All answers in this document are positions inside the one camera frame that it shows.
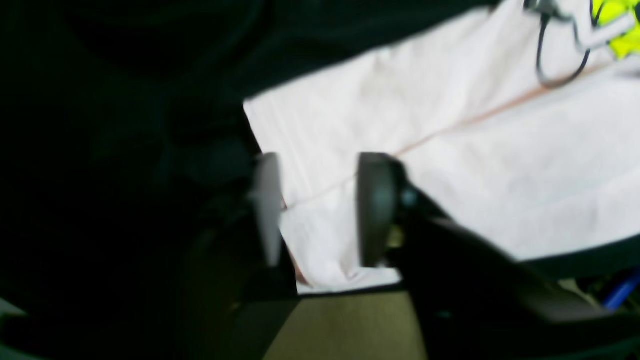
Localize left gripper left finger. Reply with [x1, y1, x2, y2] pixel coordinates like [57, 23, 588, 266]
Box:
[177, 152, 298, 360]

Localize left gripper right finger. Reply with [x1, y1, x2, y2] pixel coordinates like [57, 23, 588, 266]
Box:
[356, 152, 639, 360]

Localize pink T-shirt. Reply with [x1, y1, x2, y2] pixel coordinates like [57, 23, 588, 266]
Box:
[243, 0, 640, 295]

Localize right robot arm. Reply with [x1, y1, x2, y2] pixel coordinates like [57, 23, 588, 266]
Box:
[523, 0, 639, 89]

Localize black table cloth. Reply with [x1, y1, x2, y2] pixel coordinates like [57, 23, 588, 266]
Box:
[1, 0, 505, 293]

